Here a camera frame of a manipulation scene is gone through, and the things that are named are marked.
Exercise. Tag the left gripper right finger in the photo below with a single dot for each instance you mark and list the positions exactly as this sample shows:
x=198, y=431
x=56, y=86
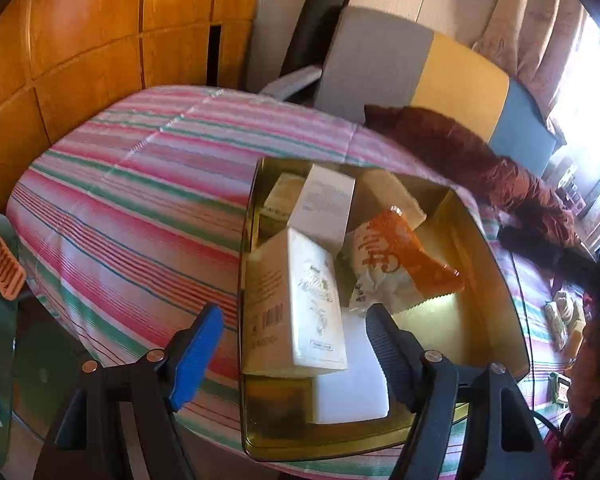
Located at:
x=398, y=353

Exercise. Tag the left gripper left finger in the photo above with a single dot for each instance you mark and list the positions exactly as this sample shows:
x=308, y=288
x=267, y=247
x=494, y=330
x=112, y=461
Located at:
x=191, y=352

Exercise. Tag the orange snack bag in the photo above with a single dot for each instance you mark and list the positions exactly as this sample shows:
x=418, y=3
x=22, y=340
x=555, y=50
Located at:
x=392, y=268

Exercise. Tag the large white perfume box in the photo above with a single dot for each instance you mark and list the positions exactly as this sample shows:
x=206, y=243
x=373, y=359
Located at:
x=292, y=325

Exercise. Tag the white carton box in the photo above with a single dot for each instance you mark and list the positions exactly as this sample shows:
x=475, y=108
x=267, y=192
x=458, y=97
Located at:
x=323, y=208

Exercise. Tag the yellow sponge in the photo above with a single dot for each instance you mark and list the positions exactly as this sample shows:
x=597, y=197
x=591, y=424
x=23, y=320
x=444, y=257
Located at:
x=377, y=190

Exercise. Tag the striped bed sheet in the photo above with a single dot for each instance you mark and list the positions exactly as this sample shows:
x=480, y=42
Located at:
x=134, y=221

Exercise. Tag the maroon jacket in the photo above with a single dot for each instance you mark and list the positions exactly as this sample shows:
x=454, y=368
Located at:
x=461, y=156

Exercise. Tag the orange plastic rack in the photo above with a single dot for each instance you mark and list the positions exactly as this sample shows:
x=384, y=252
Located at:
x=12, y=274

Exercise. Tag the floral curtain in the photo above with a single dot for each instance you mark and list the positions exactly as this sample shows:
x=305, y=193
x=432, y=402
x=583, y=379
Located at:
x=548, y=46

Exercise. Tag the grey yellow blue chair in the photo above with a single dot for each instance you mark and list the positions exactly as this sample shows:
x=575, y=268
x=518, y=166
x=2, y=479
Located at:
x=382, y=59

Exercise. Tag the wooden wardrobe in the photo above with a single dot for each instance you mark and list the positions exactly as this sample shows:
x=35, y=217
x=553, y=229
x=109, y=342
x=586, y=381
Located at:
x=63, y=61

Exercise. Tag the black rolled mat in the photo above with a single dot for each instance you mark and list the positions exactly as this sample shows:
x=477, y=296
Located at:
x=312, y=35

